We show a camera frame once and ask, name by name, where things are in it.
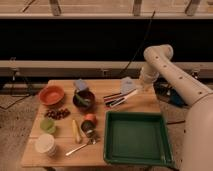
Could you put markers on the striped dark block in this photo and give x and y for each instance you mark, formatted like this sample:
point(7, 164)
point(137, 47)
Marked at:
point(113, 99)

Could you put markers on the white paper cup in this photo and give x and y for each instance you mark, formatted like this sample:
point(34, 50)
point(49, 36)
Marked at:
point(45, 144)

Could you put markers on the light blue cloth piece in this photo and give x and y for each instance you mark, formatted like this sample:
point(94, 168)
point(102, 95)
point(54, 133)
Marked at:
point(80, 85)

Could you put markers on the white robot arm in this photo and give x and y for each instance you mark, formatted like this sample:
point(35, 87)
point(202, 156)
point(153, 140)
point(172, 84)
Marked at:
point(197, 153)

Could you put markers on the wooden table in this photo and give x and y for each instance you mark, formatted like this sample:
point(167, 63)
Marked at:
point(90, 156)

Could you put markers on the blue fabric pouch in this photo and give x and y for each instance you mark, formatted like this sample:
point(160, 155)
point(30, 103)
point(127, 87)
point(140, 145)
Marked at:
point(127, 85)

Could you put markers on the green vegetable toy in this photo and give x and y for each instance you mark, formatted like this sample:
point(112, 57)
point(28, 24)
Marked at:
point(83, 101)

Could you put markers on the pile of brown beans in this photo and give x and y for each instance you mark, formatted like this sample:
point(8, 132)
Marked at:
point(57, 114)

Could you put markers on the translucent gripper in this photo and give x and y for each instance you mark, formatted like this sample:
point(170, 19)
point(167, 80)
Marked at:
point(146, 86)

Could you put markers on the crumpled foil piece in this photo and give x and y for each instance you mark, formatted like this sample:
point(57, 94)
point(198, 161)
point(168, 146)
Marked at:
point(93, 135)

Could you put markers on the orange bowl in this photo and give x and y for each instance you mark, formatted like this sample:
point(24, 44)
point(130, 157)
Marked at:
point(51, 95)

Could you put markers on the metal spoon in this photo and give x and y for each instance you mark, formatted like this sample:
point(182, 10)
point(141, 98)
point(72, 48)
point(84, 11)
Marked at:
point(90, 142)

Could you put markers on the green plastic tray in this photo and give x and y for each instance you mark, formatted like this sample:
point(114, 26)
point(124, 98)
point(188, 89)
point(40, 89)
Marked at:
point(137, 138)

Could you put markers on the blue black device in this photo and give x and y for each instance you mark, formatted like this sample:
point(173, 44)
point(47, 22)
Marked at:
point(171, 94)

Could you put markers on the dark brown bowl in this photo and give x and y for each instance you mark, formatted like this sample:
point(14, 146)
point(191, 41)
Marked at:
point(86, 95)

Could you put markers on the orange tipped cup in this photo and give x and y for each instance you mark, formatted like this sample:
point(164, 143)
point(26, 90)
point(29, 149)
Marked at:
point(89, 122)

